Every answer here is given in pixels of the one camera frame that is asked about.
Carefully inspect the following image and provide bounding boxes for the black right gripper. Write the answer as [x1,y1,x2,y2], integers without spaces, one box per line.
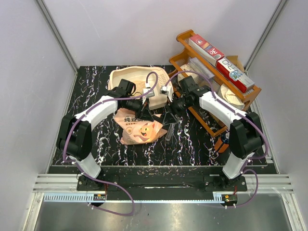
[163,94,194,126]

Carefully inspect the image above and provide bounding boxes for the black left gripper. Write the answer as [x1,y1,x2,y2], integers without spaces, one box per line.
[125,96,154,122]

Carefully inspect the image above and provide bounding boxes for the clear plastic scoop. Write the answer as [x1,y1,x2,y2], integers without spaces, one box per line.
[166,123,176,141]

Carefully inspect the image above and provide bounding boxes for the pink cat litter bag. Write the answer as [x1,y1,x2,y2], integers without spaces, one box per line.
[114,108,167,145]

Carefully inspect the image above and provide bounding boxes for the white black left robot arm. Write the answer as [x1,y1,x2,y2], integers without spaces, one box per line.
[56,79,156,190]

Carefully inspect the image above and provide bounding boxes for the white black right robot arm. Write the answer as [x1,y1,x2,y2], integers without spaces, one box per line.
[160,76,266,191]

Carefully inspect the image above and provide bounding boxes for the tan cat litter pellets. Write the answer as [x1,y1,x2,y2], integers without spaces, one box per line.
[134,80,146,94]

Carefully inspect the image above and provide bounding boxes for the beige plastic litter box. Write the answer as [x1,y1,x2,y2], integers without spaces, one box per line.
[108,66,169,110]

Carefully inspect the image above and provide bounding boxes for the red white toothpaste box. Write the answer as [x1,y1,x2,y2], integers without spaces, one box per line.
[188,34,225,66]

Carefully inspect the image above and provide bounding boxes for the red white long box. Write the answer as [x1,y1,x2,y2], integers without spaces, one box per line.
[216,58,255,93]

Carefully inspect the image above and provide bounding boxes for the orange wooden rack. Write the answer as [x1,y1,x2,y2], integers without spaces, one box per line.
[168,29,262,138]

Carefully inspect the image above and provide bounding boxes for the orange blue bottle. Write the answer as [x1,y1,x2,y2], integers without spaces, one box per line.
[214,132,230,153]

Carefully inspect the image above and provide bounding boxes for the clear plastic packet stack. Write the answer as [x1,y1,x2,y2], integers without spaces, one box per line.
[188,57,215,82]

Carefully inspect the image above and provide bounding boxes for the beige cloth bag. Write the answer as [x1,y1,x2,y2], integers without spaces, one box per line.
[218,84,244,110]

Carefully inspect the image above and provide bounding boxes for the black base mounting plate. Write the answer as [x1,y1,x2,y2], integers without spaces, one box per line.
[76,166,248,202]

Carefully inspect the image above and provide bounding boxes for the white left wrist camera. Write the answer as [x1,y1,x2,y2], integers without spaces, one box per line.
[142,82,155,102]

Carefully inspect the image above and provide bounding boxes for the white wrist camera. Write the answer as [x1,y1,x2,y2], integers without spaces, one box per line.
[142,82,155,102]
[160,85,173,102]

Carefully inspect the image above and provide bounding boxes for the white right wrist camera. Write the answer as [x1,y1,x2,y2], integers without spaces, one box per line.
[160,85,173,102]

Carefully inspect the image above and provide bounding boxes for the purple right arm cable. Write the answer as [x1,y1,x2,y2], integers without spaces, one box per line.
[165,71,270,209]

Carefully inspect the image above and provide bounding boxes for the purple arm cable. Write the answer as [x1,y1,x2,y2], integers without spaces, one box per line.
[165,71,270,209]
[62,71,159,216]

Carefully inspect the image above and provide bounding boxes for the white cable duct rail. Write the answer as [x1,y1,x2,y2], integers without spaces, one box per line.
[44,188,233,203]

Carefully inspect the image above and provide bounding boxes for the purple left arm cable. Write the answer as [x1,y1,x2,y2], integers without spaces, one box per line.
[62,71,159,216]

